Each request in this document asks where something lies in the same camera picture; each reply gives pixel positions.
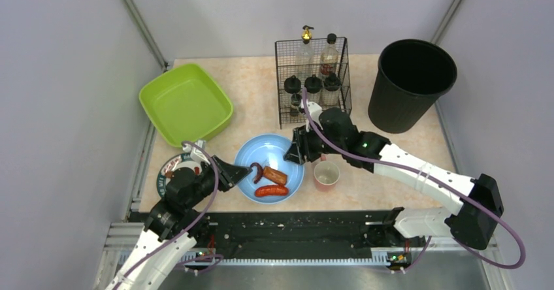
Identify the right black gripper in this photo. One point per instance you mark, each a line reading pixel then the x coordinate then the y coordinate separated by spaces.
pixel 301 144

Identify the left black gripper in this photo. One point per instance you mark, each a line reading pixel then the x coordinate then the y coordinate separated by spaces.
pixel 215 172

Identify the blue plate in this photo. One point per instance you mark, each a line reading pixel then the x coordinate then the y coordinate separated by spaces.
pixel 268 150

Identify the small dark spice bottle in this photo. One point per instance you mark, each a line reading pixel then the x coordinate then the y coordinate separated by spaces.
pixel 295 101

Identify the clear jar black lid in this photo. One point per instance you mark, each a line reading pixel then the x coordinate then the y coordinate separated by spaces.
pixel 292 85
pixel 314 87

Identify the black pepper grinder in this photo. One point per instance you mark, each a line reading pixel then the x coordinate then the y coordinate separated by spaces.
pixel 332 85

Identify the black wire basket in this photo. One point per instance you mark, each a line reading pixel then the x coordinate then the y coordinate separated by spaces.
pixel 285 50

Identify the clear bottle gold pump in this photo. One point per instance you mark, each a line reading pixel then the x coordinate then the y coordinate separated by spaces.
pixel 304 55

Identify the brown sauce bottle black cap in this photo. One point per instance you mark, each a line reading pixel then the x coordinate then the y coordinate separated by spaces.
pixel 329 57

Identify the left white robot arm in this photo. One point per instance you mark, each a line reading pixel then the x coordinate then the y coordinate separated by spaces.
pixel 173 226

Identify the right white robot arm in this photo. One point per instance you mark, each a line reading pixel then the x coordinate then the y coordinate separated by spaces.
pixel 471 208

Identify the orange sausage piece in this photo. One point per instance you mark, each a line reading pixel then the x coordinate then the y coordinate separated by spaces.
pixel 275 176

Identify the dark red chili pepper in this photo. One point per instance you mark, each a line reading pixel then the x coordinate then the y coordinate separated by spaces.
pixel 258 172

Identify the pink mug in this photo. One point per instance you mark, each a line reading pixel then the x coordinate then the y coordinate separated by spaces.
pixel 326 174

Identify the red sausage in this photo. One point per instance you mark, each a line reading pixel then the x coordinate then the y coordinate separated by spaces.
pixel 271 190

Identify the white green rimmed plate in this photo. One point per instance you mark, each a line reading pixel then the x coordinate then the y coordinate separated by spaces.
pixel 182 160

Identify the red food piece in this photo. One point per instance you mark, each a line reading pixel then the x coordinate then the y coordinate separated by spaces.
pixel 169 174

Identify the green plastic tub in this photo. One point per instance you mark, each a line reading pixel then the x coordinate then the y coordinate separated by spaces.
pixel 186 103

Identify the black trash bin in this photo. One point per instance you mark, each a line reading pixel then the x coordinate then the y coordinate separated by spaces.
pixel 412 75

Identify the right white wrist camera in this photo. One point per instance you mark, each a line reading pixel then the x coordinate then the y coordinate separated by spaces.
pixel 313 110

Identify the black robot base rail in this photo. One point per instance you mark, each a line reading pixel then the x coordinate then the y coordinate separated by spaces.
pixel 300 235

